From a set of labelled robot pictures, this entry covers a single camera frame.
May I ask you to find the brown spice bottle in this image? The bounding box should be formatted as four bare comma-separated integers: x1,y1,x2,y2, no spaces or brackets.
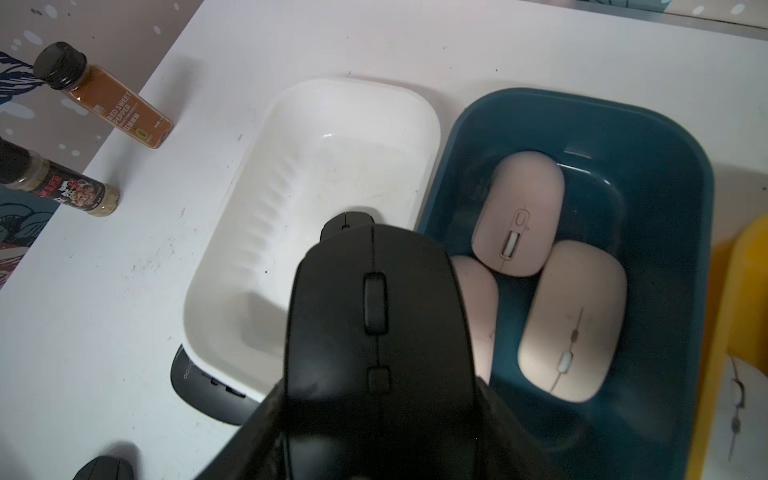
33,42,174,149

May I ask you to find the yellow storage box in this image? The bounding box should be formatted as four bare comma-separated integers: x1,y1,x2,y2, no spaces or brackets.
685,216,767,479

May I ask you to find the dark spice bottle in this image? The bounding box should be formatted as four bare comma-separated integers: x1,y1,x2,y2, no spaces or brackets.
1,139,120,217

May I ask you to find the pink mouse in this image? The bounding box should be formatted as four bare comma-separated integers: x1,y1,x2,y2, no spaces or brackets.
450,255,499,384
471,151,565,277
518,240,627,403

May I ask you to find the teal storage box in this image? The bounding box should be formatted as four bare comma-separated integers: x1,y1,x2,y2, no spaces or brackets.
417,88,714,479

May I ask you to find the black mouse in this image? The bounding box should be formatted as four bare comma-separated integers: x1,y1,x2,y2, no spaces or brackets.
170,346,260,426
284,224,478,479
73,455,135,480
320,211,375,242

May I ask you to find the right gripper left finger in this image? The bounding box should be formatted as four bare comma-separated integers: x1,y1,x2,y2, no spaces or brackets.
196,380,286,480

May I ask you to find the white mouse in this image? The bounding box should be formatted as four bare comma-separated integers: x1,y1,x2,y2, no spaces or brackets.
701,356,767,479

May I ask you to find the white storage box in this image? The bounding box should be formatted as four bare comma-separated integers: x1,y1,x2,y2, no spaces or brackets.
183,78,442,401

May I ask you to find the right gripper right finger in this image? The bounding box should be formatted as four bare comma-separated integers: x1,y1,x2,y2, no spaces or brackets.
475,377,568,479

